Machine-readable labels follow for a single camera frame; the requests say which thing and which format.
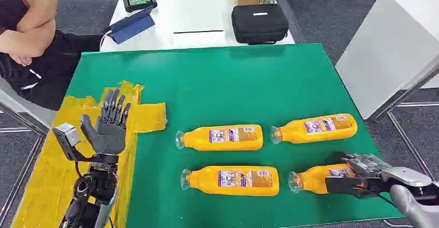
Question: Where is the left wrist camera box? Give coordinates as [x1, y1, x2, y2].
[52, 123, 82, 162]

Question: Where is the person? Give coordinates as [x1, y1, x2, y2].
[0, 0, 104, 111]

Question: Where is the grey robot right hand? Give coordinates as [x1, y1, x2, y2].
[338, 152, 393, 180]

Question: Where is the white table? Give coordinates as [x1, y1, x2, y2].
[99, 0, 296, 52]

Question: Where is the green mat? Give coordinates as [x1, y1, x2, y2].
[66, 43, 405, 228]

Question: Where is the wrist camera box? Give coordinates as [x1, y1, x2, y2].
[325, 176, 389, 200]
[52, 123, 82, 162]

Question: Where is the black strip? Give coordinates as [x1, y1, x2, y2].
[173, 30, 224, 35]

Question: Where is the grey metal bench frame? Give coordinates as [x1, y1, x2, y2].
[0, 77, 57, 227]

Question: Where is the blue tablet case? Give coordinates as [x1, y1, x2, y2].
[109, 6, 156, 45]

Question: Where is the orange drink bottle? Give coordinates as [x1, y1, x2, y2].
[175, 124, 264, 152]
[270, 113, 358, 145]
[288, 163, 354, 195]
[180, 165, 280, 197]

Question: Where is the yellow sheet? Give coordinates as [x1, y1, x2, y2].
[10, 80, 168, 228]

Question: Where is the thin white floor cable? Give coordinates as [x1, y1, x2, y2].
[383, 219, 406, 228]

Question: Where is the black controller with screen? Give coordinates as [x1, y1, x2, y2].
[122, 0, 158, 13]

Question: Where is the white charging cable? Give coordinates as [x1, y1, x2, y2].
[99, 30, 112, 49]

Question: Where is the white cabinet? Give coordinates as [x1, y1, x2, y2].
[335, 0, 439, 120]

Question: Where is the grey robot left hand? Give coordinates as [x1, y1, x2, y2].
[79, 88, 132, 155]

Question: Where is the black zip case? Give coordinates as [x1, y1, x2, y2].
[231, 3, 290, 46]

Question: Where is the steel floor rail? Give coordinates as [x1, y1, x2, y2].
[387, 112, 434, 180]

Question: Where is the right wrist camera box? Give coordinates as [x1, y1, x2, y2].
[325, 176, 389, 200]

